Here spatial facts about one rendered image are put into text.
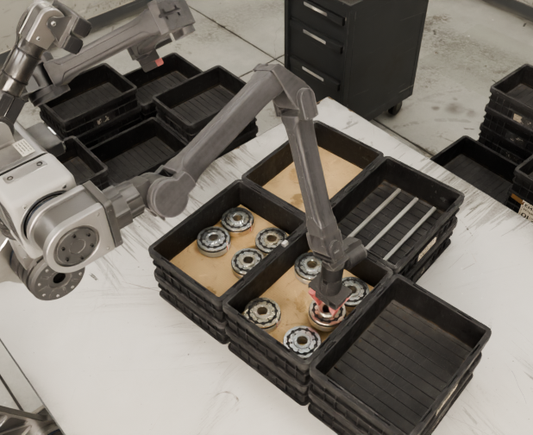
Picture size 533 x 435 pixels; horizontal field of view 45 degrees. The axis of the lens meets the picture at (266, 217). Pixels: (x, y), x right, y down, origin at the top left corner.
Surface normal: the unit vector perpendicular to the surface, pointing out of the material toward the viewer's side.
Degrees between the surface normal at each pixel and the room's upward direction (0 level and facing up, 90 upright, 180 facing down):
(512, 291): 0
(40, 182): 0
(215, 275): 0
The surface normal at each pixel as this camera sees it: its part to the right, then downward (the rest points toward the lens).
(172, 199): 0.58, 0.20
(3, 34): 0.66, 0.54
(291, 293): -0.02, -0.69
